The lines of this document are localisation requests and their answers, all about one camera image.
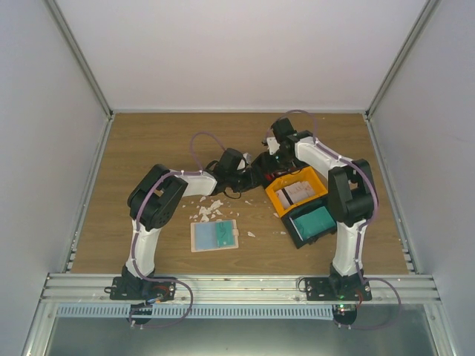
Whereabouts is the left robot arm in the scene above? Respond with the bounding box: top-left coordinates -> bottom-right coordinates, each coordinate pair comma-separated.
122,148 -> 259,300

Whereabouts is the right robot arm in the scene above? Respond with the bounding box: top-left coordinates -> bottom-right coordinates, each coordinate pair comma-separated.
265,116 -> 379,300

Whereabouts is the black bin with red cards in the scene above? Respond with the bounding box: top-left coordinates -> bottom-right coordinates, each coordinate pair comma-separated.
251,151 -> 306,188

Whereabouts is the red white card stack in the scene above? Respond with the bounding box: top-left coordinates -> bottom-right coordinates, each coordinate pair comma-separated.
264,169 -> 298,180

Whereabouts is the white striped card stack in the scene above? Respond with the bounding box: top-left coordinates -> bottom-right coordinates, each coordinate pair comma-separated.
275,181 -> 315,208

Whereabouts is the black bin with teal cards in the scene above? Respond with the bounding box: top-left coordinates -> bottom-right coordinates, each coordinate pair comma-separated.
281,196 -> 337,249

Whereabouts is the teal card stack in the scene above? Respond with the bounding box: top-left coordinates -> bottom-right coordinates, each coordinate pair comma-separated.
292,207 -> 336,241

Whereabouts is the yellow storage bin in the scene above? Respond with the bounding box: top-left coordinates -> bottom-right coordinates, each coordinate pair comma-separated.
265,166 -> 328,217

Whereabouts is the right circuit board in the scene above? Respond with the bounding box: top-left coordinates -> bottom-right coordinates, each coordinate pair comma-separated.
332,304 -> 358,329

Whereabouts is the circuit board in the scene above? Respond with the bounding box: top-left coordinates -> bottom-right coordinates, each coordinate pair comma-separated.
332,304 -> 358,329
128,303 -> 153,329

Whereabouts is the left circuit board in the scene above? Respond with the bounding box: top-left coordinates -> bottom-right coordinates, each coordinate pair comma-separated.
128,303 -> 153,329

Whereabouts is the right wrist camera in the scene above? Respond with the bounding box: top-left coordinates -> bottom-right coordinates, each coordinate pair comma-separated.
265,136 -> 280,156

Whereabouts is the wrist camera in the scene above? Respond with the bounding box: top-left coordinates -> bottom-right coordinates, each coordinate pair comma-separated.
265,136 -> 280,156
237,153 -> 252,171

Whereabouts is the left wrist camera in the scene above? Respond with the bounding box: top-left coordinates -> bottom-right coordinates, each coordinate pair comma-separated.
237,153 -> 252,171

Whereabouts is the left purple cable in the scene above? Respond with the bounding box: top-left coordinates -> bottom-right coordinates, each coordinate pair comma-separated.
131,131 -> 227,329

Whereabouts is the purple cable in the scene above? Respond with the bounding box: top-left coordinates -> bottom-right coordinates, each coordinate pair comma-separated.
131,131 -> 227,329
266,109 -> 402,330

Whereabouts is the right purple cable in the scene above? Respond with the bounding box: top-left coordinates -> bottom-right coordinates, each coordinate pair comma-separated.
266,109 -> 402,330

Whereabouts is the grey slotted cable duct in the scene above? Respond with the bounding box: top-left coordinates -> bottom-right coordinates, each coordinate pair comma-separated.
56,303 -> 333,320

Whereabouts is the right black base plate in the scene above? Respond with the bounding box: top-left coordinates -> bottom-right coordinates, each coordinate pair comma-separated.
298,277 -> 373,303

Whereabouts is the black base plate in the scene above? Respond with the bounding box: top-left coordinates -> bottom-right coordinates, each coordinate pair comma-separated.
298,277 -> 373,303
104,276 -> 177,302

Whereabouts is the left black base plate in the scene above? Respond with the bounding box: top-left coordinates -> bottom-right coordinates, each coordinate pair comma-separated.
104,276 -> 177,302

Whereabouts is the aluminium front rail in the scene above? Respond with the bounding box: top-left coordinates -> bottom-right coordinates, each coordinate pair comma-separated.
40,274 -> 441,305

